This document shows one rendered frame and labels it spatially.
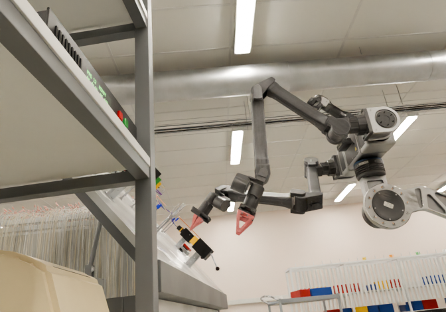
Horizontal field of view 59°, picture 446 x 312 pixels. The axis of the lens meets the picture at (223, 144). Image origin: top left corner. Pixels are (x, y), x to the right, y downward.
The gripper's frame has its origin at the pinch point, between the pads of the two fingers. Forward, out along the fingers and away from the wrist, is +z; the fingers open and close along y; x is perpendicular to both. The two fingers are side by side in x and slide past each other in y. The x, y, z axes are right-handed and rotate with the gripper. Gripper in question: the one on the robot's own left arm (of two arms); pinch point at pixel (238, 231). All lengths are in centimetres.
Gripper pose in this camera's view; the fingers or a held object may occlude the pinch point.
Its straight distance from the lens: 152.6
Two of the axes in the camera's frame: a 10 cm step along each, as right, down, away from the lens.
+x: 9.1, 3.7, -1.7
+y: 0.0, -4.2, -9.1
